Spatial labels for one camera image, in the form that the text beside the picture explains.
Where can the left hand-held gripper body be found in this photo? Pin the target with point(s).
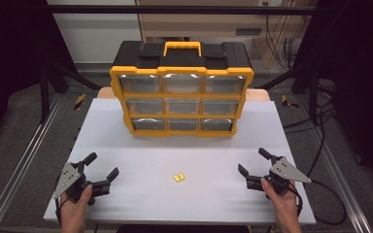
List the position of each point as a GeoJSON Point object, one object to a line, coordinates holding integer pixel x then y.
{"type": "Point", "coordinates": [67, 179]}

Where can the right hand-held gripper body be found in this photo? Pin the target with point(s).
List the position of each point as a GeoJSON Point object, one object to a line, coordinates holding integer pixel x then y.
{"type": "Point", "coordinates": [285, 170]}

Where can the yellow foam earplug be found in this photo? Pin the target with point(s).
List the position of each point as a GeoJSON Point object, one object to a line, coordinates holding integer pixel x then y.
{"type": "Point", "coordinates": [181, 176]}
{"type": "Point", "coordinates": [176, 178]}

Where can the clear organizer drawer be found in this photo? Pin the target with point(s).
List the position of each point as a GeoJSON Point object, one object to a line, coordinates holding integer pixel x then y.
{"type": "Point", "coordinates": [225, 84]}

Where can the yellow black organizer case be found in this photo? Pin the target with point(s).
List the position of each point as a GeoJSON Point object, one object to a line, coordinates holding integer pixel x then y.
{"type": "Point", "coordinates": [181, 58]}

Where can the person's left hand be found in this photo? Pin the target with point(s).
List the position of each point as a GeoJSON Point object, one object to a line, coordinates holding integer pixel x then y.
{"type": "Point", "coordinates": [74, 210]}

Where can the person's right hand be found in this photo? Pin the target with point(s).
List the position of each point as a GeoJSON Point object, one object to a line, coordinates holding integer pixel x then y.
{"type": "Point", "coordinates": [285, 207]}

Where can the wooden table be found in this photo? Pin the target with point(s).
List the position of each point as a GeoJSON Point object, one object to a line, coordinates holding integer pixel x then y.
{"type": "Point", "coordinates": [259, 94]}

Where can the black metal stand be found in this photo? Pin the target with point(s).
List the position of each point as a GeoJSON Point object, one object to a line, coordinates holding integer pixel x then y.
{"type": "Point", "coordinates": [312, 93]}
{"type": "Point", "coordinates": [44, 93]}

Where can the grid of clear plastic bins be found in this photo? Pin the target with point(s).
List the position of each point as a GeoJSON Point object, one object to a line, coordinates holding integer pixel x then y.
{"type": "Point", "coordinates": [181, 84]}

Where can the black curtain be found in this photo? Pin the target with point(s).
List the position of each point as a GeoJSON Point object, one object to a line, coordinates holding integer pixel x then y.
{"type": "Point", "coordinates": [9, 48]}
{"type": "Point", "coordinates": [362, 81]}

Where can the black horizontal bar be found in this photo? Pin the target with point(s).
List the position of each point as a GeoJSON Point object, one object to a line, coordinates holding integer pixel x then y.
{"type": "Point", "coordinates": [175, 9]}

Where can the aluminium floor rail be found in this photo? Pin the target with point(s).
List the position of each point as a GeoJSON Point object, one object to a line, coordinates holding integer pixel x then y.
{"type": "Point", "coordinates": [332, 165]}
{"type": "Point", "coordinates": [22, 161]}

